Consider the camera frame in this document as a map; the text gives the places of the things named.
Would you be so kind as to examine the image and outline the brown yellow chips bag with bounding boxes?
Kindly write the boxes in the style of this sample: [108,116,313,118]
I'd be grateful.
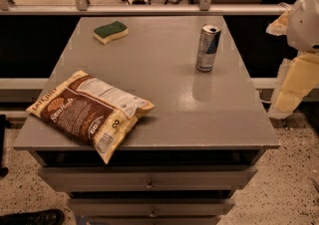
[27,71,155,162]

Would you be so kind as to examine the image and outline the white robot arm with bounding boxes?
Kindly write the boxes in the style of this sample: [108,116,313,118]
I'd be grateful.
[266,0,319,119]

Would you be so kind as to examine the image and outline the black leather shoe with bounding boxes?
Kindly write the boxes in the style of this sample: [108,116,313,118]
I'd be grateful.
[0,209,65,225]

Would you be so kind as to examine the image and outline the upper grey drawer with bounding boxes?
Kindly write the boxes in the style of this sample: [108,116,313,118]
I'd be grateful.
[39,165,257,192]

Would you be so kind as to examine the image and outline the grey drawer cabinet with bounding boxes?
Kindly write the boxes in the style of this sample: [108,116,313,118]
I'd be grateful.
[14,16,279,225]

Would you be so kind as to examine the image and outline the green yellow sponge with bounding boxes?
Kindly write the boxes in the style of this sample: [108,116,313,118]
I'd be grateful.
[94,21,129,45]

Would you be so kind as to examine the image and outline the silver blue redbull can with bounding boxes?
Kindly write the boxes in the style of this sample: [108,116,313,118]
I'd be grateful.
[196,24,221,72]

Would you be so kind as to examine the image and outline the grey drawer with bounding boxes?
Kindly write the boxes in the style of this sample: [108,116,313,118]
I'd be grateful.
[68,198,234,217]
[39,165,257,192]

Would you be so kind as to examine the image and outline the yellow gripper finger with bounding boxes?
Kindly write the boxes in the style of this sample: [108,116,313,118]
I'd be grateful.
[266,3,292,36]
[268,52,319,118]

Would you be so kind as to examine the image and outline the lower grey drawer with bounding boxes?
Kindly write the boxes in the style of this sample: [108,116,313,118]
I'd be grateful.
[68,198,234,217]

